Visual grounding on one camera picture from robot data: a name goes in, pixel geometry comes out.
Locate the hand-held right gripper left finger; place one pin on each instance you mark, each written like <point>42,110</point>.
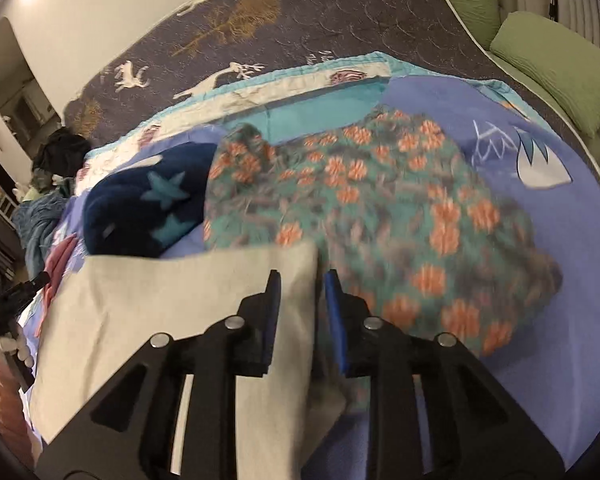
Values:
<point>272,320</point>

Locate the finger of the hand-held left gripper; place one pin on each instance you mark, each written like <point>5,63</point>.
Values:
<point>32,285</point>

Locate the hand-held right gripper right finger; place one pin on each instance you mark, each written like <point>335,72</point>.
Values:
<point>336,325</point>

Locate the beige sweatshirt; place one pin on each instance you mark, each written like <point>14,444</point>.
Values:
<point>180,300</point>

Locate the person's left forearm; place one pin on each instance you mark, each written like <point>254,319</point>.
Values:
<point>7,405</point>

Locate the dark clothes pile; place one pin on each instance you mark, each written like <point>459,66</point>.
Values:
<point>60,152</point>

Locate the person's left hand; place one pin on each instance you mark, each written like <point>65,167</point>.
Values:
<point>7,347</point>

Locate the pink folded cloth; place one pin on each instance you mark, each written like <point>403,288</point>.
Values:
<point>60,265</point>

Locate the grey-blue blanket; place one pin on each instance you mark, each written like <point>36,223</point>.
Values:
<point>37,225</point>

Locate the navy star print blanket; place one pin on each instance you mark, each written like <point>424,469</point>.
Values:
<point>130,200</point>

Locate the floral green orange garment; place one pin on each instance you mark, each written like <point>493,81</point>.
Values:
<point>380,200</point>

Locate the purple printed bed sheet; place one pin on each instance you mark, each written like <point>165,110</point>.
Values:
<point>555,270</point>

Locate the deer print dark mattress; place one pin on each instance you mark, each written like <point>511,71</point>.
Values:
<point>355,20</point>

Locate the large green pillow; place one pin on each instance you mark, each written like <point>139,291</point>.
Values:
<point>560,70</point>

